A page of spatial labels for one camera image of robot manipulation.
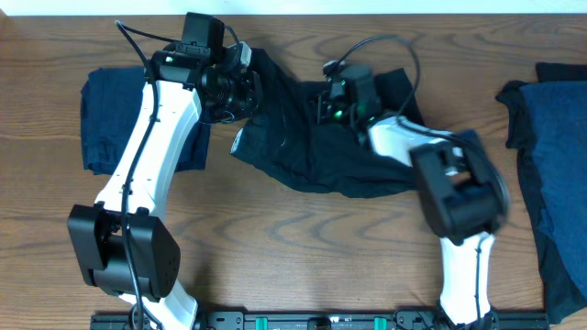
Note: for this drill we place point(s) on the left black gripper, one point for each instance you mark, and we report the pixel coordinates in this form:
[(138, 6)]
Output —
[(252, 81)]

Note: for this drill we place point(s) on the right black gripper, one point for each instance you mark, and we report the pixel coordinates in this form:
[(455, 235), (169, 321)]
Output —
[(323, 101)]

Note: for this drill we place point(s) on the black shorts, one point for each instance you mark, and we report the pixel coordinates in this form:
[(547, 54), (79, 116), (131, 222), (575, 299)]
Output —
[(284, 141)]

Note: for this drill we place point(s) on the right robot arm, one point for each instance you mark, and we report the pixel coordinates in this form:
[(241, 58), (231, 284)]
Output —
[(462, 195)]

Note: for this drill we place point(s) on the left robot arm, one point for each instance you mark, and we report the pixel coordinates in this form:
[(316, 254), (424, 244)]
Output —
[(120, 241)]

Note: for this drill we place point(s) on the dark clothes pile right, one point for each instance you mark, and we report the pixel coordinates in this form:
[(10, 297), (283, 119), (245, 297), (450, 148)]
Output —
[(547, 128)]

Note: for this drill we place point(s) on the folded navy blue garment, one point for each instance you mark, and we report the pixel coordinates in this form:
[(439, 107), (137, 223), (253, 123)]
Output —
[(110, 104)]

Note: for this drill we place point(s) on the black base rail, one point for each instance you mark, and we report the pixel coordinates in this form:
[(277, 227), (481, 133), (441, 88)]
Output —
[(400, 320)]

